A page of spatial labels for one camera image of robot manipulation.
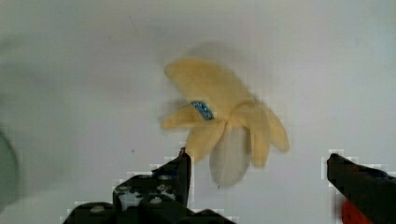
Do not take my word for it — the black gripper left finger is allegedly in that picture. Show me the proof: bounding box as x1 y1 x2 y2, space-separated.
113 147 191 211

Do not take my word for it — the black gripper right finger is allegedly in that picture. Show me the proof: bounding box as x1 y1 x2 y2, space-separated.
326 153 396 224

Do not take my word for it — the yellow plush peeled banana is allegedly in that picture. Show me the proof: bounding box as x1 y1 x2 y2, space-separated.
162 58 290 188

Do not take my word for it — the green mug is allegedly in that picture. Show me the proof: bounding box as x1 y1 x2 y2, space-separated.
0 132 19 211

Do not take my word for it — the small red toy fruit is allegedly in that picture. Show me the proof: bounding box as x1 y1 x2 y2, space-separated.
341 200 373 224

